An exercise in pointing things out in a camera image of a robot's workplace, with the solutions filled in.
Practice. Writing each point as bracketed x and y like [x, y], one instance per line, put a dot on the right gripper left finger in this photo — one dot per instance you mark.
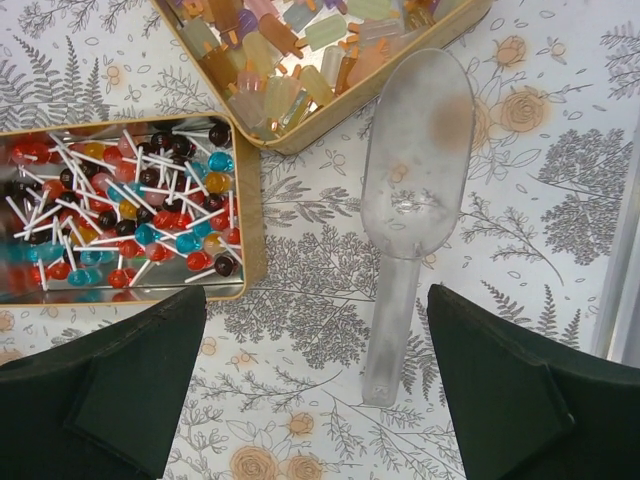
[106, 405]

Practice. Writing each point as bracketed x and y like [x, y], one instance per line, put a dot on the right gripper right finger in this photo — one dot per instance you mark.
[527, 407]

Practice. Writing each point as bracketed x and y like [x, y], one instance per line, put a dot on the tin of lollipops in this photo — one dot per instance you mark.
[130, 211]

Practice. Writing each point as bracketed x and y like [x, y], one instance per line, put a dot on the clear plastic scoop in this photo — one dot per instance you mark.
[416, 167]

